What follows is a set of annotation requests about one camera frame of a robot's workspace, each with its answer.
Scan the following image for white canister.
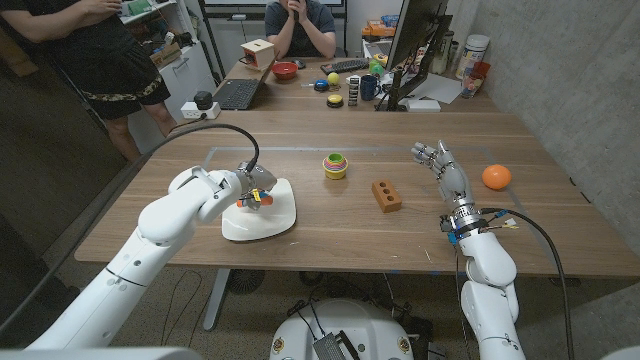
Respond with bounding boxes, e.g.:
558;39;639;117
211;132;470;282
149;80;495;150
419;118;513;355
454;33;491;80

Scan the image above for wooden block with holes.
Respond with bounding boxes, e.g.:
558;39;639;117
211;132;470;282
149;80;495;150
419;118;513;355
370;179;403;214

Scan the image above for cardboard box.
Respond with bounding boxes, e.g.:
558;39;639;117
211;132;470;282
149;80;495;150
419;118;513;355
148;41;183;69

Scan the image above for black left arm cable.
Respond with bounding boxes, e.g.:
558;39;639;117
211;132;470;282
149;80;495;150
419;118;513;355
0;122;261;335

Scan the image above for wooden box with red face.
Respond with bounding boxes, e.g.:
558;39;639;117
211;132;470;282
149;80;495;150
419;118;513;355
239;38;276;71

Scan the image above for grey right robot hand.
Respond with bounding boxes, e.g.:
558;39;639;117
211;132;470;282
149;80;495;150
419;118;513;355
411;139;487;236

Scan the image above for grey table leg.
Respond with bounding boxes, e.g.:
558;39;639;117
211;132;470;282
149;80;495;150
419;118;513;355
202;268;232;332

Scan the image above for white shelf cabinet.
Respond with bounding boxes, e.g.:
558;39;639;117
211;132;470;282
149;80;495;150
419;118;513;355
119;0;219;121

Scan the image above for rainbow stacking cups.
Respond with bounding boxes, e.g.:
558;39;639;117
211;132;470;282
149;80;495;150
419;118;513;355
322;152;350;181

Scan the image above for seated person in grey shirt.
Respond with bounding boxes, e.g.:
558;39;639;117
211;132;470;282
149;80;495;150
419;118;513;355
263;0;338;60

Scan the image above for white plate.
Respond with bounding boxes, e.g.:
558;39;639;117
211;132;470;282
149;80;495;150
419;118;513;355
221;177;298;243

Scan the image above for orange fruit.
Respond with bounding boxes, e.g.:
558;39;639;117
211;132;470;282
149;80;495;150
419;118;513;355
481;164;513;191

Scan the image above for red snack cup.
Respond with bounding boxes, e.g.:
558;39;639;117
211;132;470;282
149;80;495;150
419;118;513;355
459;60;492;99

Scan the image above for orange boxes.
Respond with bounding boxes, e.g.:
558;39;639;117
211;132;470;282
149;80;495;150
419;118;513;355
361;14;401;39

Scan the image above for standing person in black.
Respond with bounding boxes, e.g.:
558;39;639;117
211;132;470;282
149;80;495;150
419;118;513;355
0;0;179;171

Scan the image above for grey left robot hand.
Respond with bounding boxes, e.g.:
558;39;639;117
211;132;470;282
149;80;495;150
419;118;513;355
234;160;279;211

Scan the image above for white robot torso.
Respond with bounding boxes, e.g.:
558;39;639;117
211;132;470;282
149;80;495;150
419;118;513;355
269;298;415;360

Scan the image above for white flat box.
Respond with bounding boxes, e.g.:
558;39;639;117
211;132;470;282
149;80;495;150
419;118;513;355
405;98;442;113

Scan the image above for black laptop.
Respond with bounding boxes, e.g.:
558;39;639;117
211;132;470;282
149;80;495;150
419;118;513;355
212;57;275;111

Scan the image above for black computer monitor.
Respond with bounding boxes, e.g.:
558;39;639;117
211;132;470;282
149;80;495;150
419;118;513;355
374;0;454;112

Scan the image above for red bowl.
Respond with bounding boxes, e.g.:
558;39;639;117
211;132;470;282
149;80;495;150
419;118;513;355
271;61;300;82

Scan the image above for white paper sheets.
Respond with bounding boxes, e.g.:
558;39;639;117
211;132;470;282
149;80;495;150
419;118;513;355
399;72;464;105

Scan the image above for black keyboard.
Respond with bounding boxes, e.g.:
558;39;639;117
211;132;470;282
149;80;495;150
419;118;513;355
320;58;371;76

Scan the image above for black round fan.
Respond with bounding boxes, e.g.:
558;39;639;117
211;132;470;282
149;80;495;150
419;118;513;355
227;269;266;296

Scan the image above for white power strip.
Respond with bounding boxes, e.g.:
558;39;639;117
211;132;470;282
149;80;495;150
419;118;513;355
179;101;222;120

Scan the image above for dark blue mug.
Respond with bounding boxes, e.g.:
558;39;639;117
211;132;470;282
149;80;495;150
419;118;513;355
359;74;382;102

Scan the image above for black power adapter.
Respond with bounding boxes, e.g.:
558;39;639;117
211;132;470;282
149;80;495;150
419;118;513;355
193;90;215;111

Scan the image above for orange glue stick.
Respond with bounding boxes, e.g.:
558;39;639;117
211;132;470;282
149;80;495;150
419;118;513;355
236;191;275;209

